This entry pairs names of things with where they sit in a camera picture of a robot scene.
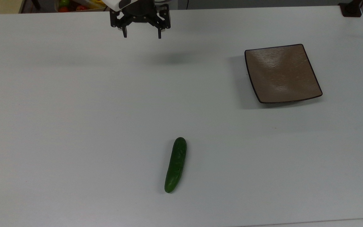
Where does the green cucumber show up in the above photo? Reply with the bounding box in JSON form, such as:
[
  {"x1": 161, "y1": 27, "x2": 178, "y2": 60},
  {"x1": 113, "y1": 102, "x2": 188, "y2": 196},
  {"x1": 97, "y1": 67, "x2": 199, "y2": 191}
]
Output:
[{"x1": 164, "y1": 137, "x2": 187, "y2": 194}]

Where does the black stand base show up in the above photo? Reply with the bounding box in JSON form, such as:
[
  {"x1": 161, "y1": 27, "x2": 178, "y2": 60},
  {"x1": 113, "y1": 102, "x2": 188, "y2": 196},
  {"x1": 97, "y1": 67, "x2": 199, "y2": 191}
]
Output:
[{"x1": 338, "y1": 0, "x2": 363, "y2": 17}]

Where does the cardboard box of fruit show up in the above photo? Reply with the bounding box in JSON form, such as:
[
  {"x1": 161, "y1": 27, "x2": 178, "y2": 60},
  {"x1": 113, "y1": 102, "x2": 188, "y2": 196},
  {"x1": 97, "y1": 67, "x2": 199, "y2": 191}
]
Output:
[{"x1": 54, "y1": 0, "x2": 108, "y2": 13}]

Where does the yellow toy banana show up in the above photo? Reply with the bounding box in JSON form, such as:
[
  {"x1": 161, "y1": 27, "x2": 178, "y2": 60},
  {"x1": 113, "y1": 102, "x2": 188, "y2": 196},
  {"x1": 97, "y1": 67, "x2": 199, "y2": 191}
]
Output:
[{"x1": 80, "y1": 0, "x2": 106, "y2": 9}]

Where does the square brown ceramic plate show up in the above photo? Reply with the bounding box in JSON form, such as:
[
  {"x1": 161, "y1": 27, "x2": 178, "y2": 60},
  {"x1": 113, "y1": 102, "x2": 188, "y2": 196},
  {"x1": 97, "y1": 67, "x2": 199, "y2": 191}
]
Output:
[{"x1": 244, "y1": 44, "x2": 323, "y2": 104}]

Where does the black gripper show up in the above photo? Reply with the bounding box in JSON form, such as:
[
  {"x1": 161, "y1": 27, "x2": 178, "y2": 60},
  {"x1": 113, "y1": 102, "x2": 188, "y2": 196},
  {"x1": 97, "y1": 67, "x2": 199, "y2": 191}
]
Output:
[{"x1": 110, "y1": 0, "x2": 171, "y2": 39}]

